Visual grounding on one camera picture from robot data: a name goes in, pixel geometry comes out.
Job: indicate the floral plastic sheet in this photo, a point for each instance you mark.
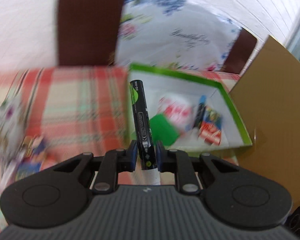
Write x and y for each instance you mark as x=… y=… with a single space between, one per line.
x=185 y=37

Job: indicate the brown folded table board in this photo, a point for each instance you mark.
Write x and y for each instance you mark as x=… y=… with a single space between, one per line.
x=90 y=25

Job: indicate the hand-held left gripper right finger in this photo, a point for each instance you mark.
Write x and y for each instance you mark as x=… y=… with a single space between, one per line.
x=160 y=155

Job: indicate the red plaid tablecloth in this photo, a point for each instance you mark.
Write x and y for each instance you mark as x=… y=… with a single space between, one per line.
x=77 y=100

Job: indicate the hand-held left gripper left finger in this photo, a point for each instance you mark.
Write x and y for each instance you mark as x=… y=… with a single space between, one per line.
x=133 y=155

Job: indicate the white and red packet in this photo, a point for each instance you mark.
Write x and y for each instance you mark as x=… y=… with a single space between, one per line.
x=175 y=107

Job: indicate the black tube with green label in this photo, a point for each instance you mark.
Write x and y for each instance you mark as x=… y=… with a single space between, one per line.
x=141 y=120

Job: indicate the black and blue pen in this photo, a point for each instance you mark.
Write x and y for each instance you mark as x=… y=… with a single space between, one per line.
x=199 y=112

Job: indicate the blue card pack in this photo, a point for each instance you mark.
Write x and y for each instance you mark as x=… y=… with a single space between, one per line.
x=30 y=167

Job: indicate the green cardboard box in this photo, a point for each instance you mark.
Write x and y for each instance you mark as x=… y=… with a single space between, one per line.
x=227 y=135

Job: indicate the large brown cardboard sheet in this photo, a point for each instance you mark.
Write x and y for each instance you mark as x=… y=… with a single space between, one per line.
x=272 y=105

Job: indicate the red and blue snack packet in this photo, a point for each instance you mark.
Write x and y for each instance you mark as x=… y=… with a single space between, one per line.
x=211 y=130

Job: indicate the green flat packet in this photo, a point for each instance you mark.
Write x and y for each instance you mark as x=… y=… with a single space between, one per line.
x=163 y=130

